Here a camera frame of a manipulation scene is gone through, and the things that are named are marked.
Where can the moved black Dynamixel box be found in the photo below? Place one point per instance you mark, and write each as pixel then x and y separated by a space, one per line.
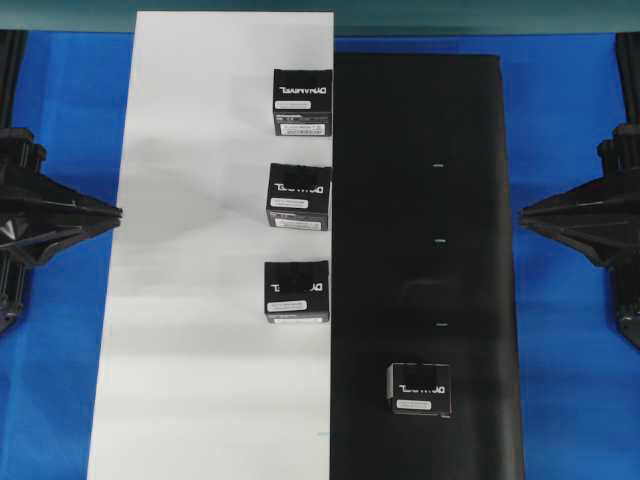
pixel 419 389

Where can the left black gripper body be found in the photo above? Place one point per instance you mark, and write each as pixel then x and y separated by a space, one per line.
pixel 22 231

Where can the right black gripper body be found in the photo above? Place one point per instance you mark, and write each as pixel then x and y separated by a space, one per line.
pixel 620 195

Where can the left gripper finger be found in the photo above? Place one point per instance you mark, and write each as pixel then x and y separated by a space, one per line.
pixel 57 197
pixel 59 239

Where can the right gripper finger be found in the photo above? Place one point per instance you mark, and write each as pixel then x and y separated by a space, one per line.
pixel 581 200
pixel 590 249

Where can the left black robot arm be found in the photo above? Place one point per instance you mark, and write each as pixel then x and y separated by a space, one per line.
pixel 40 217

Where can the black base sheet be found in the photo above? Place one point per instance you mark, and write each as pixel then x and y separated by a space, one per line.
pixel 422 266

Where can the top black Dynamixel box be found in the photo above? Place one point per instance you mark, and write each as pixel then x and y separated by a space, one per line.
pixel 302 103

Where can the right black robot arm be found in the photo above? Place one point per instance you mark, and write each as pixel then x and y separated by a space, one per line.
pixel 600 218

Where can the white base sheet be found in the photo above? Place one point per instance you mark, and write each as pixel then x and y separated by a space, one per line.
pixel 193 381

